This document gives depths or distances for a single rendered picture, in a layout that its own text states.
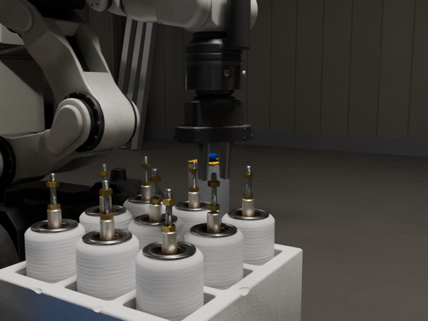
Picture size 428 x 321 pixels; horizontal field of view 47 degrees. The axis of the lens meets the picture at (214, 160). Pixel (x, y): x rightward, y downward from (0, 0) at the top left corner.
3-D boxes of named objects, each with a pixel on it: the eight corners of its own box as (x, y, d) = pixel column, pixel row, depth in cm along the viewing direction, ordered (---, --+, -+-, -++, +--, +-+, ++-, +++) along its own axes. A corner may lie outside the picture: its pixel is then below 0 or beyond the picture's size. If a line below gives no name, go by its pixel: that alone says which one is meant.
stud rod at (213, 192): (213, 218, 79) (213, 172, 78) (218, 219, 78) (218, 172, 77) (209, 219, 78) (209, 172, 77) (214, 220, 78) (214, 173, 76)
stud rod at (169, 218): (170, 240, 69) (169, 187, 68) (174, 241, 68) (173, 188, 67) (164, 241, 68) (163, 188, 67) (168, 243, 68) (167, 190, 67)
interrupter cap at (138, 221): (182, 217, 88) (182, 213, 88) (171, 229, 80) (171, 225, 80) (141, 215, 89) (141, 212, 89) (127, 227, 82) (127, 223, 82)
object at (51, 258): (27, 347, 78) (20, 237, 75) (32, 320, 87) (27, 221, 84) (89, 339, 80) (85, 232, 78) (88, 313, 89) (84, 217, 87)
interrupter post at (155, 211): (164, 220, 86) (164, 202, 85) (160, 224, 83) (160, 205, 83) (151, 220, 86) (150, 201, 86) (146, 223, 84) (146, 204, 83)
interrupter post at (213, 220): (223, 233, 78) (223, 213, 78) (210, 235, 77) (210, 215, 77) (216, 229, 80) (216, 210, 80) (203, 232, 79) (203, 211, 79)
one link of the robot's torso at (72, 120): (-38, 145, 135) (74, 84, 109) (24, 139, 152) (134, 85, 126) (-22, 199, 134) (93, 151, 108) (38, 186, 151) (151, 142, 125)
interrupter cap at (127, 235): (116, 249, 70) (116, 245, 70) (71, 244, 73) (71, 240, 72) (141, 235, 77) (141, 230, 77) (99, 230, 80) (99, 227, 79)
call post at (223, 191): (188, 292, 116) (186, 162, 111) (204, 283, 121) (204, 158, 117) (213, 299, 112) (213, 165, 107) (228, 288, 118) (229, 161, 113)
